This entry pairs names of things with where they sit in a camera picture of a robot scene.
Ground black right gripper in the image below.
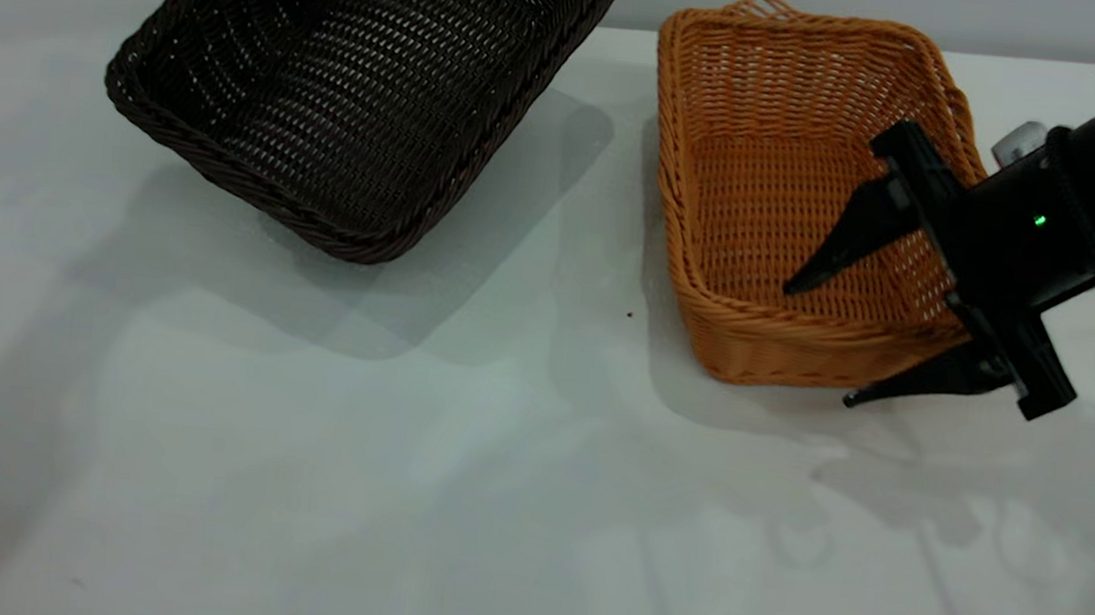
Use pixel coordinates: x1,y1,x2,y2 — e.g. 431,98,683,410
772,109,1095,433

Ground black woven wicker basket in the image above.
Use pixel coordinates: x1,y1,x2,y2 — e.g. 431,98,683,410
90,0,632,288

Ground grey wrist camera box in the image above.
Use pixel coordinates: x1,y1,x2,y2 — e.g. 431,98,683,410
990,117,1051,173

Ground orange woven wicker basket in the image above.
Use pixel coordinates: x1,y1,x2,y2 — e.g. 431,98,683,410
627,0,1004,407

